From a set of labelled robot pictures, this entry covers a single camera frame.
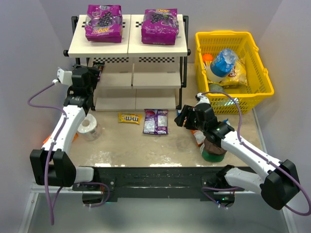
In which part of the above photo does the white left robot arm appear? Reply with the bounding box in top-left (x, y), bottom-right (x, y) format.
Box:
top-left (30, 65), bottom-right (101, 187)

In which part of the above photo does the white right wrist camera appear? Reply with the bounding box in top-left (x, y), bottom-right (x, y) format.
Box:
top-left (195, 93), bottom-right (210, 106)

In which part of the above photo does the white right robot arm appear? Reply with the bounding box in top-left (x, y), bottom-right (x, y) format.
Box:
top-left (174, 103), bottom-right (300, 210)

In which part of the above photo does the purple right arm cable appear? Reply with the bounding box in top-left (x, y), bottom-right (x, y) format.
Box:
top-left (201, 91), bottom-right (311, 216)

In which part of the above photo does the brown green tape roll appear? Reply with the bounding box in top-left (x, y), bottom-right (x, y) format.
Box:
top-left (200, 139), bottom-right (227, 163)

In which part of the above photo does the white toilet paper roll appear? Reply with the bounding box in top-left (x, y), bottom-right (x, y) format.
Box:
top-left (77, 114), bottom-right (102, 141)

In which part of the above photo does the purple pink candy bag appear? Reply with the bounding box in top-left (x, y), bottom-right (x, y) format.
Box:
top-left (143, 109), bottom-right (168, 135)

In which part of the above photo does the orange snack box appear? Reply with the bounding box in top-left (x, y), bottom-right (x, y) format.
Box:
top-left (42, 133), bottom-right (78, 145)

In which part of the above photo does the purple M&M's candy bag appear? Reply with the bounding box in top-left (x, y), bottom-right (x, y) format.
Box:
top-left (93, 62), bottom-right (105, 81)

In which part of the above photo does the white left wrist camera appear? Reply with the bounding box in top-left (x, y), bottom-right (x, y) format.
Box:
top-left (52, 67), bottom-right (72, 86)

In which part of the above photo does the white blue plastic bottle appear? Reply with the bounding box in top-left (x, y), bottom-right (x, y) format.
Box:
top-left (206, 49), bottom-right (238, 83)

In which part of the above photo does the blue white wrapped snack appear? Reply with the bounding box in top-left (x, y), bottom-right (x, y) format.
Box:
top-left (223, 118), bottom-right (231, 125)

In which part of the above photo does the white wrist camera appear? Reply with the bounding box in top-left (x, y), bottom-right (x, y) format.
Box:
top-left (195, 93), bottom-right (210, 106)
top-left (52, 67), bottom-right (72, 86)

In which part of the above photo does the yellow M&M's candy bag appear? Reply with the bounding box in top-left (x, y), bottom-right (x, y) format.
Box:
top-left (118, 113), bottom-right (142, 124)

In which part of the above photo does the orange white snack packet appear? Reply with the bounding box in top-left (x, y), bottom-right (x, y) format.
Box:
top-left (190, 130), bottom-right (206, 147)

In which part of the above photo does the white three-tier shelf rack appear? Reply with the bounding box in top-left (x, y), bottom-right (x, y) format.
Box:
top-left (64, 14), bottom-right (190, 111)

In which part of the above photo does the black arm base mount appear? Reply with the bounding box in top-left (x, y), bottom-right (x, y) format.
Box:
top-left (73, 165), bottom-right (232, 203)

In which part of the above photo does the green round object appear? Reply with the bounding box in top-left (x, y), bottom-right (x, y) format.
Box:
top-left (208, 83), bottom-right (225, 94)

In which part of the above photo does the magenta grape candy bag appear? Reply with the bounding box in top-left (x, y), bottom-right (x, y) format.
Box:
top-left (141, 8), bottom-right (179, 45)
top-left (85, 4), bottom-right (123, 43)

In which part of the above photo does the yellow chips bag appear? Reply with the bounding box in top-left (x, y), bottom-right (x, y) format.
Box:
top-left (220, 58), bottom-right (248, 88)

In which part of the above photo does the yellow plastic shopping basket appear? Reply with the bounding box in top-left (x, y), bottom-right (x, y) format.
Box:
top-left (194, 31), bottom-right (274, 114)

